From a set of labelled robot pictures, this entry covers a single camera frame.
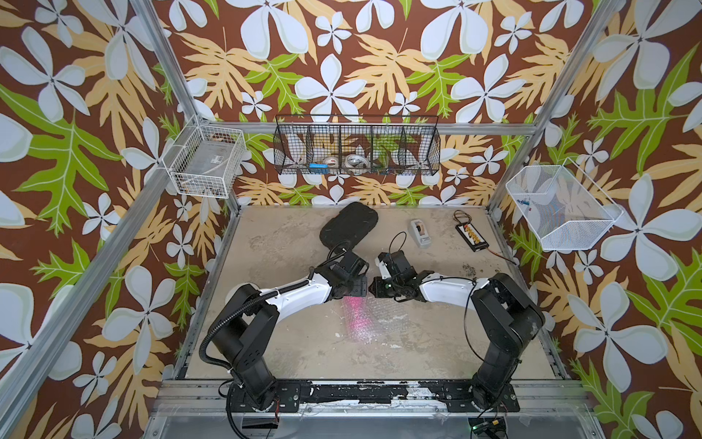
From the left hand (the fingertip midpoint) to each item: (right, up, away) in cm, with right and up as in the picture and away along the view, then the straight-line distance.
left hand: (356, 281), depth 91 cm
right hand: (+4, -2, +2) cm, 5 cm away
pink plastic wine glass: (0, -11, -11) cm, 15 cm away
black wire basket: (+11, +48, +5) cm, 50 cm away
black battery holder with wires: (+47, +15, +18) cm, 53 cm away
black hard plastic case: (-1, +21, +17) cm, 27 cm away
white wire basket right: (+64, +24, -9) cm, 69 cm away
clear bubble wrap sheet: (+5, -12, -3) cm, 13 cm away
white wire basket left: (-49, +40, -5) cm, 63 cm away
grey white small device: (+26, +16, +16) cm, 35 cm away
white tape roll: (-45, -4, +9) cm, 46 cm away
